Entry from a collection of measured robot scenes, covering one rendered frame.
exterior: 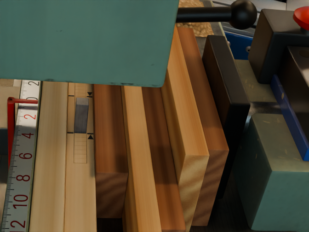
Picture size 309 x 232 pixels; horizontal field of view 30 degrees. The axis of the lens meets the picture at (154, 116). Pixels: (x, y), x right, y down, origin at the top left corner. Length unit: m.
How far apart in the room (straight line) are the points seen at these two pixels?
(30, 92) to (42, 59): 0.08
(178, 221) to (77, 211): 0.06
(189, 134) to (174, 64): 0.08
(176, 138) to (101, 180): 0.06
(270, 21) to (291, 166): 0.12
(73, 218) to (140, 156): 0.06
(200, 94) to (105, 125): 0.07
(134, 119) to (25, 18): 0.12
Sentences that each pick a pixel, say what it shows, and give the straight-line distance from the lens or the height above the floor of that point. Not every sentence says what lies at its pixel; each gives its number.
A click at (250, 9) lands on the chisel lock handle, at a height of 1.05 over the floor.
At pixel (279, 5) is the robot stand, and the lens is 1.18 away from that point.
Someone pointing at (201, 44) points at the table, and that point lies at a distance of 0.63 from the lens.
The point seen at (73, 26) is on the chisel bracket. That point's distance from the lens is 0.34.
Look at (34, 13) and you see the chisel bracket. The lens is 0.34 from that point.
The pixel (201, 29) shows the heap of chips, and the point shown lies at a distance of 0.65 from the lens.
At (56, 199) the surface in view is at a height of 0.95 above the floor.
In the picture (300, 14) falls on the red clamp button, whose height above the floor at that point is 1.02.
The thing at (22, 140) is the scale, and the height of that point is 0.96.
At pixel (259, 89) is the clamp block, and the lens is 0.47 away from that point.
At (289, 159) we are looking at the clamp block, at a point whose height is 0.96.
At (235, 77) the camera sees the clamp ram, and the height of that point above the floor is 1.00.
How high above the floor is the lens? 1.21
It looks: 37 degrees down
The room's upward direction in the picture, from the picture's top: 10 degrees clockwise
